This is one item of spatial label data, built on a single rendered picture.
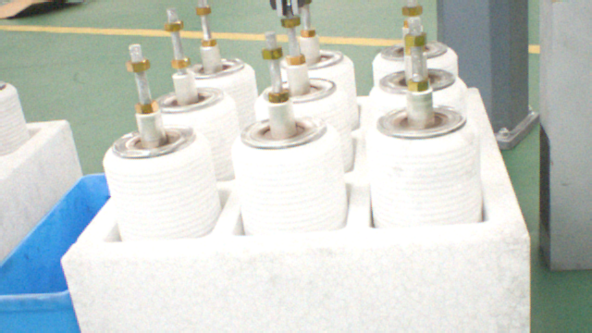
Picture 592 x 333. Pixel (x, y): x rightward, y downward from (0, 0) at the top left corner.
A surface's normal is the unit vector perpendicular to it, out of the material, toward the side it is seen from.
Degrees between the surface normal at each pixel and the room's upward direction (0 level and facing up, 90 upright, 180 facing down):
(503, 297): 90
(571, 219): 90
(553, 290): 0
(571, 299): 0
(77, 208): 88
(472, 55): 90
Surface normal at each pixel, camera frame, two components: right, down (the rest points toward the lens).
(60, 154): 0.99, -0.07
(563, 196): -0.12, 0.39
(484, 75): -0.58, 0.38
